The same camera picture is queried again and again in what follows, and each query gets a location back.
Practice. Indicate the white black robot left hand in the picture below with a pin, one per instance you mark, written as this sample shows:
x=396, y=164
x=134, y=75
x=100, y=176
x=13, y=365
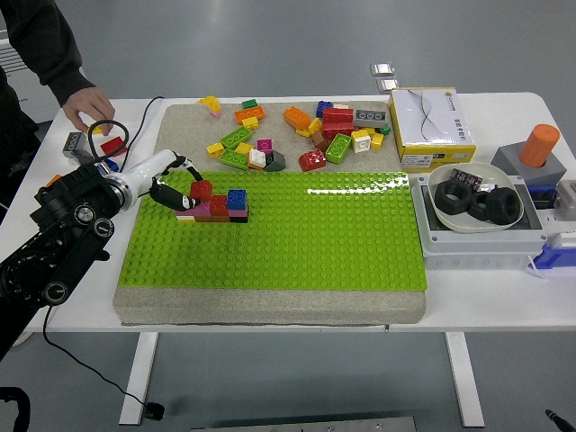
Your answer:
x=153, y=168

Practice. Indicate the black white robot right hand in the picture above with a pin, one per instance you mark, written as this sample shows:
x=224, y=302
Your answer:
x=556, y=418

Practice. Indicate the person's left hand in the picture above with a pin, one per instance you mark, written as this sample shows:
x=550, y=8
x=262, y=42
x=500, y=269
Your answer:
x=92, y=105

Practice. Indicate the red square brick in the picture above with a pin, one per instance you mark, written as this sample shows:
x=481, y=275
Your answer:
x=112, y=146
x=219, y=206
x=201, y=190

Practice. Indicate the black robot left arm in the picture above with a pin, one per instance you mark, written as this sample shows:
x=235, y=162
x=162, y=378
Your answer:
x=67, y=211

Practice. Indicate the person's left forearm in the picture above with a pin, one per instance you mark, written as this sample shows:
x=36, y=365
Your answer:
x=45, y=49

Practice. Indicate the grey three-hole brick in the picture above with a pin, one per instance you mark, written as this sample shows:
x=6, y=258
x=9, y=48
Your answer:
x=370, y=118
x=73, y=141

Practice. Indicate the blue square brick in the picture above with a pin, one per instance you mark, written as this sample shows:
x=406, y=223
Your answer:
x=111, y=163
x=324, y=108
x=237, y=199

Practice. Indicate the dark grey slope brick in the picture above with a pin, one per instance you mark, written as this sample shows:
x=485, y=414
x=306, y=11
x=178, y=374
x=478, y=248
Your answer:
x=82, y=157

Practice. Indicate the flat white brick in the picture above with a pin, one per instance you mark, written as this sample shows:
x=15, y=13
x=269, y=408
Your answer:
x=184, y=218

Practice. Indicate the long pink brick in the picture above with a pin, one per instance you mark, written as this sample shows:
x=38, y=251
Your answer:
x=204, y=210

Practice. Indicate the flat brown brick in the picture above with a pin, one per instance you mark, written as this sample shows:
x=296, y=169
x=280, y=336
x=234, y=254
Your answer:
x=202, y=219

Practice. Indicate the long lime green brick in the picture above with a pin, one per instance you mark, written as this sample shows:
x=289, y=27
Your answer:
x=234, y=159
x=338, y=148
x=236, y=137

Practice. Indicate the flat orange brick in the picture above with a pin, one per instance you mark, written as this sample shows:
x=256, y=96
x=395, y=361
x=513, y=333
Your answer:
x=254, y=167
x=220, y=219

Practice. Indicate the yellow pink slope brick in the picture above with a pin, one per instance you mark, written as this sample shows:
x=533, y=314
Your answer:
x=210, y=103

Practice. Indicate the flat pink brick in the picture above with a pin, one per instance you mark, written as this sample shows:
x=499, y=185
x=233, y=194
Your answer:
x=237, y=213

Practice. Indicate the flat black brick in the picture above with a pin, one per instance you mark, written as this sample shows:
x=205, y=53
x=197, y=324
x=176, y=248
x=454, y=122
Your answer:
x=238, y=219

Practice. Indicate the white square brick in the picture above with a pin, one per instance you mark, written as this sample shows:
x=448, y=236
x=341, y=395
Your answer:
x=257, y=156

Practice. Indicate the long orange brick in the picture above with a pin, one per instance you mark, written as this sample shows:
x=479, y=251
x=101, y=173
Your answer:
x=249, y=115

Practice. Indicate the magenta square brick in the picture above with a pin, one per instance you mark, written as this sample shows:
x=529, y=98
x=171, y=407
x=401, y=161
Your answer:
x=264, y=145

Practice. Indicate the small dark green brick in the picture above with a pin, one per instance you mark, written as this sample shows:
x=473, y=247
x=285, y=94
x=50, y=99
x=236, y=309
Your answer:
x=385, y=130
x=249, y=104

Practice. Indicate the black grey slope brick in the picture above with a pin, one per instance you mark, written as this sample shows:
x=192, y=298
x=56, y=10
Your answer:
x=275, y=162

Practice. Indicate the flat yellow brick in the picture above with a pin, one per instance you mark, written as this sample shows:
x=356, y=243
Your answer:
x=303, y=132

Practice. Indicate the green studded baseplate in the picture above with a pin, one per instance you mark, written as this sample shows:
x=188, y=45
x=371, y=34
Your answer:
x=292, y=234

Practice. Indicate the red curved brick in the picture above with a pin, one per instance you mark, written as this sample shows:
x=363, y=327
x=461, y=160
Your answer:
x=312, y=160

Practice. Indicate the large red brick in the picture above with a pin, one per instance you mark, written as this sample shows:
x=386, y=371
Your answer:
x=337, y=122

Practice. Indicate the small white brick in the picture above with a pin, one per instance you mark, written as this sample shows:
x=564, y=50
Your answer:
x=342, y=106

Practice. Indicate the white brick with yellow top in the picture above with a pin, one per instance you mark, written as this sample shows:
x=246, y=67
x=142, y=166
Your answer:
x=361, y=143

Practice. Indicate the grey-brown foam mat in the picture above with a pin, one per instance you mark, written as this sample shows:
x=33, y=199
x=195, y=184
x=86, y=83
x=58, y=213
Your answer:
x=189, y=130

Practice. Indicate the white panel heater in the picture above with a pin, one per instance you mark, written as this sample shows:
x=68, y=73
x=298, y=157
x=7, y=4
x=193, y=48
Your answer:
x=31, y=96

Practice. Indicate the person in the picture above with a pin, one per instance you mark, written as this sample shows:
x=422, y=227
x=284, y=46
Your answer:
x=13, y=148

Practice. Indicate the white table leg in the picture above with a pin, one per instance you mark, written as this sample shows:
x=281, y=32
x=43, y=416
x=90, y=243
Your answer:
x=463, y=378
x=137, y=378

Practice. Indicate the white zip tie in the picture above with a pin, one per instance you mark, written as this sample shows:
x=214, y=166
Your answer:
x=535, y=270

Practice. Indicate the blue white plastic block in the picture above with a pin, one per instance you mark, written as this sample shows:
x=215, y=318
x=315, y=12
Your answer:
x=555, y=257

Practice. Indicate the grey junction box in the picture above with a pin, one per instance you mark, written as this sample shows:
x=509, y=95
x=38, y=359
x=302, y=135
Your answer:
x=481, y=245

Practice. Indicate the white bowl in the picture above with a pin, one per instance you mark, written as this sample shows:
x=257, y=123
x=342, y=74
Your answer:
x=463, y=226

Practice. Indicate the large black hex nut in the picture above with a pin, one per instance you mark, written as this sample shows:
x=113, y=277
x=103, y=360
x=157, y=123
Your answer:
x=443, y=202
x=495, y=209

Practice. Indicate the small black hex nut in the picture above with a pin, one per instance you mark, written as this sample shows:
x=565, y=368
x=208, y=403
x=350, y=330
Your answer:
x=477, y=211

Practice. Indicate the grey metal connector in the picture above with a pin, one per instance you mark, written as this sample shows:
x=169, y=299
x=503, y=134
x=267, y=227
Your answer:
x=567, y=195

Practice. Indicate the silver floor socket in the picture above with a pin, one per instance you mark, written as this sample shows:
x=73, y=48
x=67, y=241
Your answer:
x=387, y=84
x=381, y=68

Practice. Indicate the grey metal plate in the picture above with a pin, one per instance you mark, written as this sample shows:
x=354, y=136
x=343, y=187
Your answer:
x=306, y=424

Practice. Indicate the purple circuit board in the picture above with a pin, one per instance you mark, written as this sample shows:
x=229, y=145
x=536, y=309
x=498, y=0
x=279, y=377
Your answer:
x=466, y=177

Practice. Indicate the grey block with hole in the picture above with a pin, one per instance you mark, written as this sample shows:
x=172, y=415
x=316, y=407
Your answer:
x=508, y=159

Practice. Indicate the orange cylinder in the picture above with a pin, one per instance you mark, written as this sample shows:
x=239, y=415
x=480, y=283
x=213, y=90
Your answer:
x=539, y=144

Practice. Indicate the white yellow cardboard box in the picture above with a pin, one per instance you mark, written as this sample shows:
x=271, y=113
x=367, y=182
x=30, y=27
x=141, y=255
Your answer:
x=431, y=128

